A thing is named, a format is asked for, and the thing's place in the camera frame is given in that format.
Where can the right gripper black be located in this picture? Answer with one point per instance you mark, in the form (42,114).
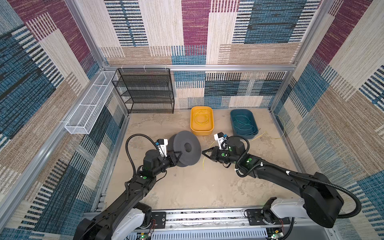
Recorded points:
(214,156)

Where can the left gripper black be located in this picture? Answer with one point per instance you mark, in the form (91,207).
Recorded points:
(172,160)

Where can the dark grey cable spool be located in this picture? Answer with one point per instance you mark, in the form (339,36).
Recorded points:
(189,145)

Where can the yellow plastic tray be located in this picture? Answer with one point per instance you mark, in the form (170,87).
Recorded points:
(202,120)

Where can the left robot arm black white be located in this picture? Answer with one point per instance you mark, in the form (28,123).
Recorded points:
(126,213)

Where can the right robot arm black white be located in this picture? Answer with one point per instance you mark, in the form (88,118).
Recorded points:
(319,200)

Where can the teal plastic tray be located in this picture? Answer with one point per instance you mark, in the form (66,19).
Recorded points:
(243,123)

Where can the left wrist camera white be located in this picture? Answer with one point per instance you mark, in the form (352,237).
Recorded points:
(162,147)

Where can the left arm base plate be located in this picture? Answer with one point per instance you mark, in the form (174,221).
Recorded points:
(155,220)

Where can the black wire mesh shelf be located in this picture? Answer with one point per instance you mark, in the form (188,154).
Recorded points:
(145,90)

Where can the aluminium rail front frame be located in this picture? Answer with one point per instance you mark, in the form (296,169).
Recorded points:
(226,224)

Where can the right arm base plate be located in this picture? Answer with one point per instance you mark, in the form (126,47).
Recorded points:
(257,217)

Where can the white wire mesh basket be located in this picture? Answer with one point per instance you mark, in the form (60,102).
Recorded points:
(87,112)

